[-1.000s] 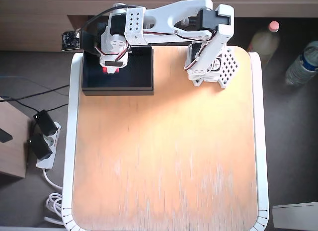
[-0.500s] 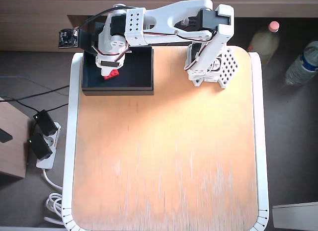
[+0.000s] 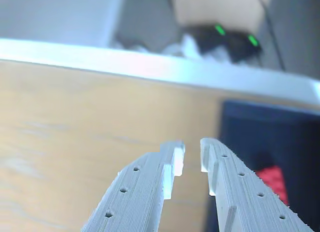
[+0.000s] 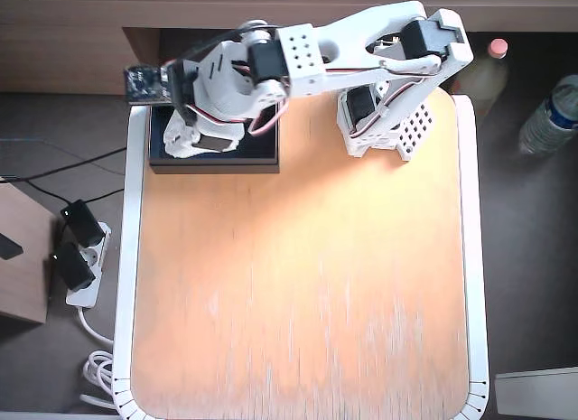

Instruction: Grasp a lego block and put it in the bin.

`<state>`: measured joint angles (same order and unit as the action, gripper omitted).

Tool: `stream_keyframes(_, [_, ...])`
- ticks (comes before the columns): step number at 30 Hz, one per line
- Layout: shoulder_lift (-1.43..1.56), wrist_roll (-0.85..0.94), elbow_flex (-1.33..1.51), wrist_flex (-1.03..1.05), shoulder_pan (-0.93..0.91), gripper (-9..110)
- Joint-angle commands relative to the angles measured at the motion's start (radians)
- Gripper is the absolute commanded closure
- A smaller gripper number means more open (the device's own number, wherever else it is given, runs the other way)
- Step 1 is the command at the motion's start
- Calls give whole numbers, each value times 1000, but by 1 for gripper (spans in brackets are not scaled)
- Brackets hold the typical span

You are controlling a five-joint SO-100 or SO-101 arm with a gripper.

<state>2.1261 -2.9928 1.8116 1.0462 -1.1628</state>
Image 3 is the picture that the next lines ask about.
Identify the red lego brick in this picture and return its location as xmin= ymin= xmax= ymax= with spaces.
xmin=254 ymin=165 xmax=290 ymax=206

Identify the white power strip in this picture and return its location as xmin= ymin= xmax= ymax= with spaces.
xmin=159 ymin=33 xmax=237 ymax=66

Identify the black power adapter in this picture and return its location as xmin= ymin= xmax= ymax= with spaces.
xmin=226 ymin=32 xmax=264 ymax=65
xmin=186 ymin=23 xmax=229 ymax=54

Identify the white table frame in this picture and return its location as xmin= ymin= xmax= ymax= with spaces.
xmin=0 ymin=38 xmax=320 ymax=107

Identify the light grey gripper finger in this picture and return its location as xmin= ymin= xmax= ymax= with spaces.
xmin=81 ymin=140 xmax=186 ymax=232
xmin=199 ymin=138 xmax=315 ymax=232

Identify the thin black power cable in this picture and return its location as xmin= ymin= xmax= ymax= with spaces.
xmin=257 ymin=0 xmax=286 ymax=71

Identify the dark cardboard bin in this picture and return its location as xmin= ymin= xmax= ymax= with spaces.
xmin=206 ymin=99 xmax=320 ymax=232

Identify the wooden cabinet box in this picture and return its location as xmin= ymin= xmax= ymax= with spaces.
xmin=171 ymin=0 xmax=266 ymax=29

